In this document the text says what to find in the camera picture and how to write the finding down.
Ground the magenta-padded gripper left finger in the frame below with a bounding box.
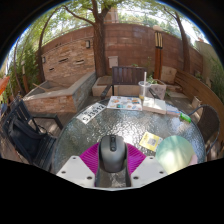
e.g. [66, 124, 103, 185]
[55, 142, 101, 188]

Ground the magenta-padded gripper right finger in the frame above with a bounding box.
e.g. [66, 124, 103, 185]
[124, 143, 169, 188]

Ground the grey black computer mouse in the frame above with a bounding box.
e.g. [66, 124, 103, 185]
[98, 134, 128, 174]

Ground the yellow card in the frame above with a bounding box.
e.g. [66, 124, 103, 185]
[138, 131, 164, 153]

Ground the white printed number plate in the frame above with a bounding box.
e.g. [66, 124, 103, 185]
[75, 102, 107, 125]

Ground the thick white book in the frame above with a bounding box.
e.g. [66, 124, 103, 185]
[142, 96, 167, 115]

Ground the colourful picture booklet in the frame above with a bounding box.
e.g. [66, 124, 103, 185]
[106, 95, 143, 112]

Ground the small pale booklet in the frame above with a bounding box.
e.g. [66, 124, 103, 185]
[165, 104, 182, 117]

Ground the black slatted chair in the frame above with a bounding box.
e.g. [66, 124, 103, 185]
[0, 98, 64, 171]

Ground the stone raised garden bed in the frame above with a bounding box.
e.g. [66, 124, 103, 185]
[23, 70, 98, 114]

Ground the clear plastic cup with straw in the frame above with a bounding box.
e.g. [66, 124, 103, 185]
[137, 71, 152, 101]

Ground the dark wicker chair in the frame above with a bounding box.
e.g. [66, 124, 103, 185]
[188, 104, 221, 156]

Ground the dark wooden slatted chair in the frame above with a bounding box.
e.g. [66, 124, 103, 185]
[100, 65, 148, 99]

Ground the tan stone slab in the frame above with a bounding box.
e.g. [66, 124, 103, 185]
[160, 65, 178, 85]

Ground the curved wooden bench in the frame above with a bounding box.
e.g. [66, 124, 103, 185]
[174, 69, 224, 134]

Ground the thin leaning tree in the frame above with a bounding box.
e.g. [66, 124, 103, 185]
[36, 9, 58, 84]

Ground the thick forked tree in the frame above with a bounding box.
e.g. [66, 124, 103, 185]
[63, 0, 116, 78]

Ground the slender dark tree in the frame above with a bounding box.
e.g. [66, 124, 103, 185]
[163, 6, 192, 74]

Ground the grey wall utility box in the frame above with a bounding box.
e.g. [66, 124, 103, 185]
[107, 55, 120, 69]

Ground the wooden garden lamp post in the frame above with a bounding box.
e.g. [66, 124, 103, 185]
[153, 25, 165, 80]

